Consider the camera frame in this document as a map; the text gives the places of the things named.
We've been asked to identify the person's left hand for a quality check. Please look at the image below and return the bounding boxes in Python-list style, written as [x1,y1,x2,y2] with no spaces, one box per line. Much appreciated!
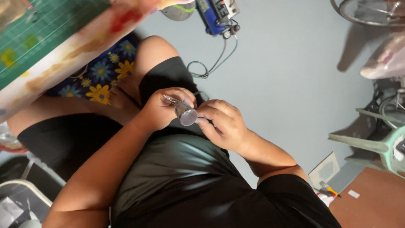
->
[137,87,197,132]

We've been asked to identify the person's right hand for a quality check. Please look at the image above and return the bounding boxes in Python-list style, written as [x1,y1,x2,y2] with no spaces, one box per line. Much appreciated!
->
[195,99,251,153]

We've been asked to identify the small clear glass vial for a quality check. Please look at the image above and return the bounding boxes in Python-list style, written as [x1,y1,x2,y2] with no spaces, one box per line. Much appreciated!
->
[163,94,200,126]

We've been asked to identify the person's right leg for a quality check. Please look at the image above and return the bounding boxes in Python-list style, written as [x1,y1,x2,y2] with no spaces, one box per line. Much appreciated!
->
[134,35,181,95]

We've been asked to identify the person's leg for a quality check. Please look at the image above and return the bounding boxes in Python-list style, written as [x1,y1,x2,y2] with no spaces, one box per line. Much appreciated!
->
[6,79,142,137]
[134,35,181,95]

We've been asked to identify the person's black shirt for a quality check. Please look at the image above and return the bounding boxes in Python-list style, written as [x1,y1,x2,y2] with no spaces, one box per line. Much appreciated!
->
[109,133,342,228]

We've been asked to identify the blue floral cushion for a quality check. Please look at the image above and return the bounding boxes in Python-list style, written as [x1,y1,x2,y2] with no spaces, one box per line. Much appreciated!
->
[44,32,141,106]

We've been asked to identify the grey cap with green stripe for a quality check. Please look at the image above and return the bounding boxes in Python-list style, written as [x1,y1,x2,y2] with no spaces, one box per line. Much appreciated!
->
[159,1,197,22]

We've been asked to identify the blue electric machine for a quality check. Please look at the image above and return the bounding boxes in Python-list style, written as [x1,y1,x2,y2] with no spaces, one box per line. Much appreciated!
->
[195,0,241,40]

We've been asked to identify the person's left leg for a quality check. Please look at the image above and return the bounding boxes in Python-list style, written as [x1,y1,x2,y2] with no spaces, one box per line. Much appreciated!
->
[6,79,142,137]

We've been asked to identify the paint-stained white table cover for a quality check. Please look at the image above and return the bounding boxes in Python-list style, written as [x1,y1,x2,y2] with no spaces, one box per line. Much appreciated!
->
[0,0,197,124]

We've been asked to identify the person's black shorts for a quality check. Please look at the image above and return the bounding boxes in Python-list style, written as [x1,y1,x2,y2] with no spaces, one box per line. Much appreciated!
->
[17,56,230,182]

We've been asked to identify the white card sheet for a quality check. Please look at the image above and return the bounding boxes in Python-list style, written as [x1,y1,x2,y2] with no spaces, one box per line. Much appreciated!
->
[308,152,341,190]

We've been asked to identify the yellow utility knife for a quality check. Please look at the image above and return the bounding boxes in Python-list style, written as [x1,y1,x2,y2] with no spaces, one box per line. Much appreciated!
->
[319,180,342,198]

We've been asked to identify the crumpled white paper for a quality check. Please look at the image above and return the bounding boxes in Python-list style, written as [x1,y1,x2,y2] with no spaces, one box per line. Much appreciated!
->
[316,191,336,207]

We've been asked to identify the green cutting mat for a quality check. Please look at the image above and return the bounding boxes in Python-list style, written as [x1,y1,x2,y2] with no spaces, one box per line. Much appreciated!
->
[0,0,112,91]

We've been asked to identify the clear bag with red edge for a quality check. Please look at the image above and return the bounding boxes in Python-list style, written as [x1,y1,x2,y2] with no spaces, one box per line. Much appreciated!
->
[0,122,30,154]

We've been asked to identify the pale green plastic chair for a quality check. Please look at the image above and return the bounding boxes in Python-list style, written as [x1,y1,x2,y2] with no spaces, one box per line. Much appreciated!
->
[328,108,405,180]

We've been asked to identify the translucent plastic bag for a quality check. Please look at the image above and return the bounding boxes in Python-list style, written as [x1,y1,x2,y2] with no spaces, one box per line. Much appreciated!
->
[359,31,405,80]

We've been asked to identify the brown board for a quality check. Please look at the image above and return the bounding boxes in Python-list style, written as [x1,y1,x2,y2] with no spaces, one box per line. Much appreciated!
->
[328,167,405,228]

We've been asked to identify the bicycle wheel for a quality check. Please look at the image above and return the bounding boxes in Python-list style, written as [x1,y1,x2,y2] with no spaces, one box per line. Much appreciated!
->
[330,0,405,28]

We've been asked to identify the black basket with white rim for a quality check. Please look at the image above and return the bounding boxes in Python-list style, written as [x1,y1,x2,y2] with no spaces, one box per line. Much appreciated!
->
[0,179,53,228]

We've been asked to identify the grey cable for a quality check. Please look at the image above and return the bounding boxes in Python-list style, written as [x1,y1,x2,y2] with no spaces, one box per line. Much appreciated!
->
[187,35,238,79]

